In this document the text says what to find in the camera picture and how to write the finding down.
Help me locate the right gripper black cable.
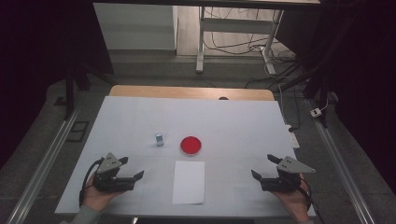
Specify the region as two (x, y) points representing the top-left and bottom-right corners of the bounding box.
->
(298, 177), (327, 224)

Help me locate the aluminium floor rail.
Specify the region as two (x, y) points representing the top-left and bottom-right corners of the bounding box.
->
(5, 102), (82, 224)
(305, 98), (378, 224)

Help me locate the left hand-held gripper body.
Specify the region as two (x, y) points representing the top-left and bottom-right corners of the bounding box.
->
(92, 152), (136, 193)

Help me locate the black metal stand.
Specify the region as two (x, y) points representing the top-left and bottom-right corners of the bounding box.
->
(63, 60), (117, 121)
(276, 60), (332, 129)

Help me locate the tangle of floor cables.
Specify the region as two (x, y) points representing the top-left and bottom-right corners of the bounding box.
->
(203, 7), (303, 133)

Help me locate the large white table cover board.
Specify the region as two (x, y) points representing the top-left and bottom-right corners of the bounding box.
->
(54, 95), (317, 218)

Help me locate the white paper sheet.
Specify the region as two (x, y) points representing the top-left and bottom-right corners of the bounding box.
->
(172, 160), (206, 205)

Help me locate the person's right hand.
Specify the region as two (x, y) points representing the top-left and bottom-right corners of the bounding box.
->
(272, 173), (312, 224)

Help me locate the white cabinet panel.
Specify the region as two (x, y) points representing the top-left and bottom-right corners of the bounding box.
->
(92, 3), (178, 51)

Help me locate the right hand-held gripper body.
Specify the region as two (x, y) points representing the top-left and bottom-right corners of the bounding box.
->
(261, 155), (317, 193)

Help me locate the white power strip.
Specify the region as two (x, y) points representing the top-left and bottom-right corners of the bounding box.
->
(284, 124), (301, 149)

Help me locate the wooden table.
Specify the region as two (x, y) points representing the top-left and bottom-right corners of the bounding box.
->
(108, 84), (276, 102)

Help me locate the person's left hand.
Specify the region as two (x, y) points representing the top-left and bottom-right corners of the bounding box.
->
(81, 173), (125, 213)

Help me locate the round red ink pad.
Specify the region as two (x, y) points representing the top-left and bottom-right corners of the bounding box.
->
(179, 135), (203, 156)

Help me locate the white desk frame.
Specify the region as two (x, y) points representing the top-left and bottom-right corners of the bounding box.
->
(195, 6), (285, 76)

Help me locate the black floor frame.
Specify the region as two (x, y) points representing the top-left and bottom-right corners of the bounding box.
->
(65, 120), (91, 144)

